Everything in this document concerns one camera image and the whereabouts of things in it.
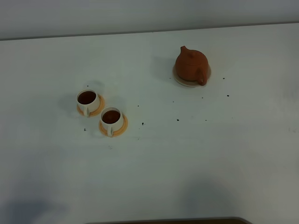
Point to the brown clay teapot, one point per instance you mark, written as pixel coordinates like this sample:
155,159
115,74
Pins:
192,66

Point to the beige round teapot coaster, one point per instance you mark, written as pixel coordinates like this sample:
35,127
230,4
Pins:
186,83

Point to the orange saucer far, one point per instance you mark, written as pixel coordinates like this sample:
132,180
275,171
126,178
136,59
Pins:
97,111

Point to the white teacup far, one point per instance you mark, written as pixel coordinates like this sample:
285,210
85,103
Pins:
88,101

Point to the orange saucer near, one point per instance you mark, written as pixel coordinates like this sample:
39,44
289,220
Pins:
118,132

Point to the orange saucer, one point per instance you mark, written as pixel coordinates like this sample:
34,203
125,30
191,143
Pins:
97,111
118,132

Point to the white teacup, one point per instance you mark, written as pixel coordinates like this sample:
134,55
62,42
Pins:
111,119
88,101

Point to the white teacup near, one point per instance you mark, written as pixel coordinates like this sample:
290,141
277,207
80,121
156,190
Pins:
111,119

